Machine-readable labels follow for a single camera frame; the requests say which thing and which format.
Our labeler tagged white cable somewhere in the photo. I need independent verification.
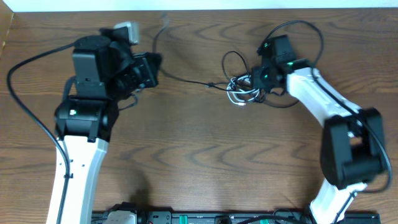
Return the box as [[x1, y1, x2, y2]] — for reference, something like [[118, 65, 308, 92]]
[[226, 74, 262, 106]]

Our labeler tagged thin black cable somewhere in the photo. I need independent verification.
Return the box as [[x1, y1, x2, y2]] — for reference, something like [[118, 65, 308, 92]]
[[151, 14, 237, 93]]

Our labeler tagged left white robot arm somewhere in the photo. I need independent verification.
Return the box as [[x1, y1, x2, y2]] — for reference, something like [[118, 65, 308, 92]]
[[46, 22, 162, 223]]

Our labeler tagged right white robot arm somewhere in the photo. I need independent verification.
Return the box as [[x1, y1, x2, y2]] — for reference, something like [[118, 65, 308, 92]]
[[251, 35, 392, 223]]

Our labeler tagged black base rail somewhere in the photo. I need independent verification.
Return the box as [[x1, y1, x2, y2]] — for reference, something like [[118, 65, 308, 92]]
[[91, 202, 382, 224]]

